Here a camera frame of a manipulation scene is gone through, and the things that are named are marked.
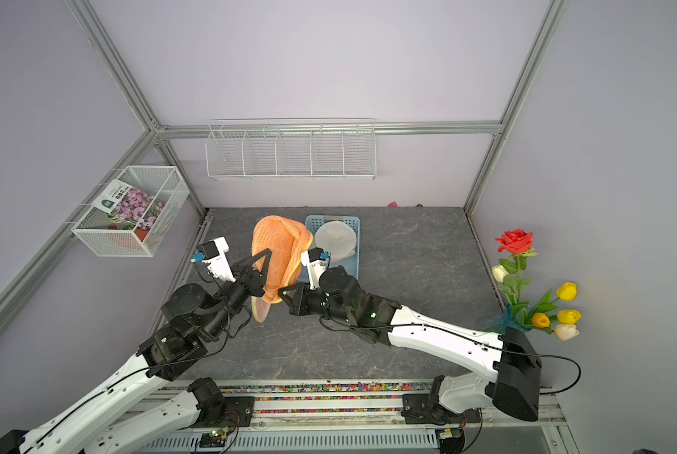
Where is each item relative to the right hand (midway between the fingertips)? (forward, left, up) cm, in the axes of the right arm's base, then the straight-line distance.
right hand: (276, 293), depth 64 cm
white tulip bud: (+5, -53, -1) cm, 54 cm away
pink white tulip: (-9, -62, 0) cm, 63 cm away
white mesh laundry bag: (+37, -12, -26) cm, 47 cm away
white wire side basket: (+15, +47, +3) cm, 49 cm away
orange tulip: (-8, -57, +2) cm, 57 cm away
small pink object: (+59, -37, -29) cm, 75 cm away
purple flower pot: (+23, +40, +4) cm, 46 cm away
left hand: (+6, 0, +7) cm, 9 cm away
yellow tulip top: (-1, -66, +1) cm, 66 cm away
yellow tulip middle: (-7, -63, +1) cm, 63 cm away
